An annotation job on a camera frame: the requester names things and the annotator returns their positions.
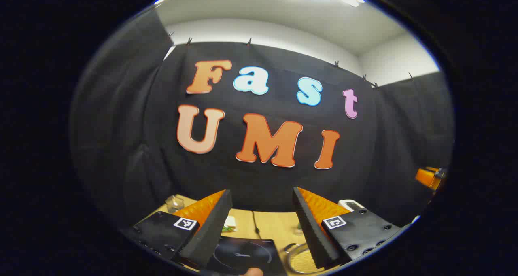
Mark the black induction cooktop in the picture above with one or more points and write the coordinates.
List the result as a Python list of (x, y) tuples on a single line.
[(243, 255)]

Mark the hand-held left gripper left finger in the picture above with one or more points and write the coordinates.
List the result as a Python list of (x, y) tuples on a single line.
[(210, 223)]

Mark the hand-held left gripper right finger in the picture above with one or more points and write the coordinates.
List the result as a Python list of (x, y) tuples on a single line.
[(311, 231)]

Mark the sandwich with lettuce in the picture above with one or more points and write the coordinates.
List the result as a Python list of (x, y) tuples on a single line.
[(230, 223)]

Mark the white toaster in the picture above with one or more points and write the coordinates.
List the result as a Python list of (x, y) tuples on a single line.
[(351, 205)]

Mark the pile of soybeans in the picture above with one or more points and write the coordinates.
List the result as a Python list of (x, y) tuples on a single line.
[(305, 262)]

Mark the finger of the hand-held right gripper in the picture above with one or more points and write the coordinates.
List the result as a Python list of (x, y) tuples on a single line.
[(427, 177)]

